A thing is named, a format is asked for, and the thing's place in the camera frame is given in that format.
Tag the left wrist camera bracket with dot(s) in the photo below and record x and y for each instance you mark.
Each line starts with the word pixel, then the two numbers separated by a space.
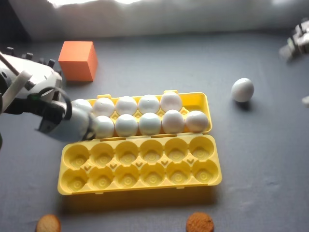
pixel 19 82

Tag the orange cube block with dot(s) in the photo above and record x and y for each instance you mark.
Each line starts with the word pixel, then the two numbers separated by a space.
pixel 76 61

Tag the white toy egg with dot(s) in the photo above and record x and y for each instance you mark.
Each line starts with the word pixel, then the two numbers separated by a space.
pixel 242 90
pixel 103 106
pixel 150 123
pixel 172 121
pixel 149 104
pixel 126 105
pixel 171 101
pixel 83 105
pixel 105 126
pixel 196 121
pixel 126 125

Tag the white backdrop sheet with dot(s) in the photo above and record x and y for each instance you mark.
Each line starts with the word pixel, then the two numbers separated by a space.
pixel 157 17

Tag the yellow plastic egg carton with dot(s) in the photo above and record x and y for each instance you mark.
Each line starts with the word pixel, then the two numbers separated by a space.
pixel 140 166

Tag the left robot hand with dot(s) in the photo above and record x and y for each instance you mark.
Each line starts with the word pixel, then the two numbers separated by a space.
pixel 38 75

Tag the grey table cloth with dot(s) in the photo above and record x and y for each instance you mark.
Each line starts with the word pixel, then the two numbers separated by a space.
pixel 253 157

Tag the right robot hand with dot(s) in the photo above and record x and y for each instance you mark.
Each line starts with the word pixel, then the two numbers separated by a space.
pixel 298 41

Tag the pale round biscuit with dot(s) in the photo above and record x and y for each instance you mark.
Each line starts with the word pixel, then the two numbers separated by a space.
pixel 48 224

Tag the brown round cookie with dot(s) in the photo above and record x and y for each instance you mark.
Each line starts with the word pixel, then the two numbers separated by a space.
pixel 200 222

